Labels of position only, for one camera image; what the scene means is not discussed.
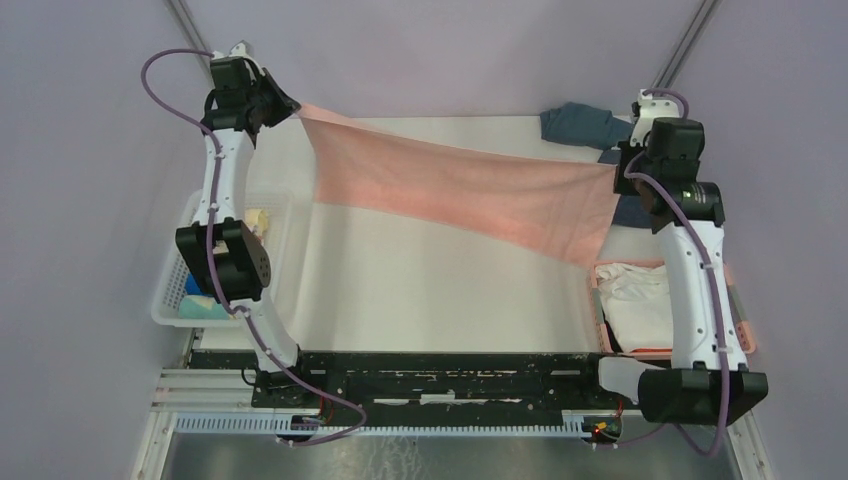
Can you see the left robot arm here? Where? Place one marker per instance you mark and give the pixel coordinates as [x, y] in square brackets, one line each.
[226, 259]

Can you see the teal blue towel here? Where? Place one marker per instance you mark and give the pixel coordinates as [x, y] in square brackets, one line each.
[576, 124]

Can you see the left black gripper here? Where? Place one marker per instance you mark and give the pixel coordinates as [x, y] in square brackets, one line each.
[284, 106]

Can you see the dark blue towel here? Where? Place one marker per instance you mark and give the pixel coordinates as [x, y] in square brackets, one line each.
[629, 211]

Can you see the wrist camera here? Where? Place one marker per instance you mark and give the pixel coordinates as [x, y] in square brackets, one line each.
[650, 105]
[240, 50]

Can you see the white cable duct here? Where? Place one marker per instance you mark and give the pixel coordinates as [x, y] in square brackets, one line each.
[286, 425]

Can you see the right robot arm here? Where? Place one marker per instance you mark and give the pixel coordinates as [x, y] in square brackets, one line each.
[708, 381]

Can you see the blue rolled towel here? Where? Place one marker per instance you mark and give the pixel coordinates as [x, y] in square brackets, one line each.
[191, 287]

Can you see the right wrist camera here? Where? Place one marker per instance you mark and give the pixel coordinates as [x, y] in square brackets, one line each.
[650, 105]

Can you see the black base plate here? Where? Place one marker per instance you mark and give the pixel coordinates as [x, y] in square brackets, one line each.
[429, 390]

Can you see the white towel in basket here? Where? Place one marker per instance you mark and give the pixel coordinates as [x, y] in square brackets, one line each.
[636, 305]

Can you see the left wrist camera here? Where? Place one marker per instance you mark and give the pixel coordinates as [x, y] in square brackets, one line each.
[240, 50]

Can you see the pink towel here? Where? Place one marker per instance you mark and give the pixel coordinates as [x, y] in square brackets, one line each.
[559, 209]

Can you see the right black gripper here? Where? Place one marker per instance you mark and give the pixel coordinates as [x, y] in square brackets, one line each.
[622, 184]

